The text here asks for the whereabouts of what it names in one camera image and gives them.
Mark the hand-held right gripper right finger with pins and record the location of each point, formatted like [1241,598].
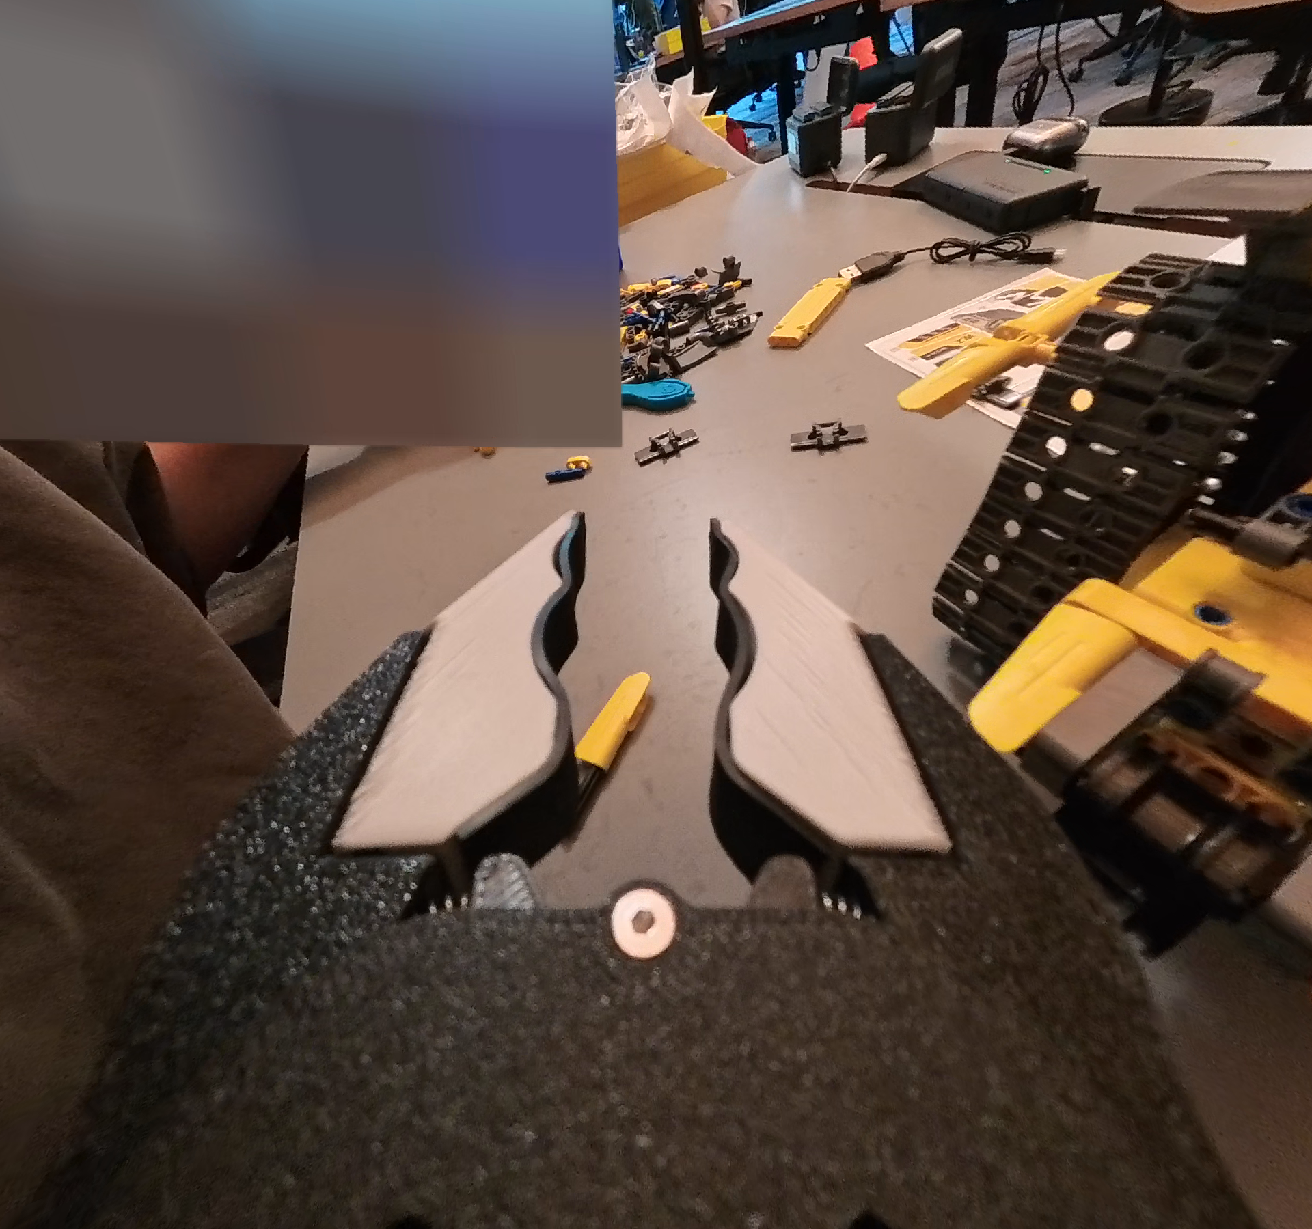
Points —
[830,735]

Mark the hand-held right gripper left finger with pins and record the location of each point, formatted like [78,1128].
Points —
[447,735]

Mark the yellow plastic toy piece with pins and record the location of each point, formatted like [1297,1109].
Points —
[612,723]

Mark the pile of toy building parts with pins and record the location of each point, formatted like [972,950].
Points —
[689,321]

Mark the black toy track link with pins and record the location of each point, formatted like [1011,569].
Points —
[830,439]
[667,442]

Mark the person's left forearm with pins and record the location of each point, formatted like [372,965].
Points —
[202,504]

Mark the black office chair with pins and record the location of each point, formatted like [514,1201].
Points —
[259,625]

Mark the small blue yellow toy piece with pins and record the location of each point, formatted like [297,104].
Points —
[571,468]

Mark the person's brown shirt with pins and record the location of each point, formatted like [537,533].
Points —
[101,735]

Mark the teal plastic tool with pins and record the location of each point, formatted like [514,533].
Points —
[659,398]

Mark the instruction booklet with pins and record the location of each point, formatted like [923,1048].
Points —
[923,345]

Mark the long yellow toy block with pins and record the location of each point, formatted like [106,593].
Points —
[808,314]

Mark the yellow black tracked toy vehicle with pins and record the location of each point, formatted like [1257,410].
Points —
[1127,410]

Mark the black box device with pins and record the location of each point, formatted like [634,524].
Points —
[1008,189]

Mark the yellow plastic bin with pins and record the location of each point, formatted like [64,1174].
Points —
[667,184]

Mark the black battery charger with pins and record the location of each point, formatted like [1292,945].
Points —
[905,122]
[816,143]

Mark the grey rounded device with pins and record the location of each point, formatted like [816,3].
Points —
[1041,134]

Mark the white plastic bag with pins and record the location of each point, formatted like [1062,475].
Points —
[667,116]

